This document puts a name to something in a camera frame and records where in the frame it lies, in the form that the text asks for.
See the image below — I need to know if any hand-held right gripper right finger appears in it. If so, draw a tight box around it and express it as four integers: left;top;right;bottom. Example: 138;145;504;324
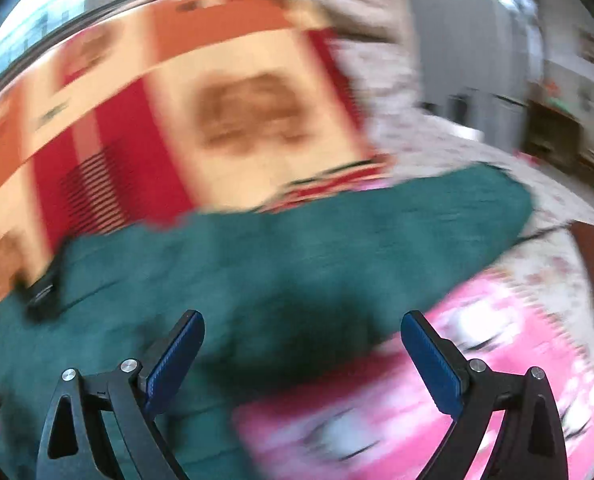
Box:
401;310;570;480

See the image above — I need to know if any beige cloth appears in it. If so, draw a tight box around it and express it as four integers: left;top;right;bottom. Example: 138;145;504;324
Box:
187;0;412;46

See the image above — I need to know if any pink penguin print blanket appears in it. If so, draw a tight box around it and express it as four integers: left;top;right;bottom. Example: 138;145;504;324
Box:
232;265;594;480

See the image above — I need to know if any window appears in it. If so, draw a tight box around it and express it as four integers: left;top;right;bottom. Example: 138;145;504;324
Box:
0;0;188;103

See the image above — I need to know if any red orange patchwork blanket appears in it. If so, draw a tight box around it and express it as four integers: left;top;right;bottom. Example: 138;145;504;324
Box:
0;0;392;321

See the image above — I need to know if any floral bed sheet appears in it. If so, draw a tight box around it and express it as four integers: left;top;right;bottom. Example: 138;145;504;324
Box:
337;35;594;461

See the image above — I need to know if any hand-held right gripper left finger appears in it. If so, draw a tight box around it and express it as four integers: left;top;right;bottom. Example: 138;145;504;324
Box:
34;310;206;480

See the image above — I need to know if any grey cabinet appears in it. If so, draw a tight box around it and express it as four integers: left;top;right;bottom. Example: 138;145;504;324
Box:
409;0;532;146

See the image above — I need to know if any green puffer jacket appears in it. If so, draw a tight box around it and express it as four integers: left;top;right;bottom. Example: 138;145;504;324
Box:
0;162;535;480

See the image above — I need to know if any dark wooden shelf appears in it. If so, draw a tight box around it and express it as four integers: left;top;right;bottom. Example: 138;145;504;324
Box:
522;95;594;173

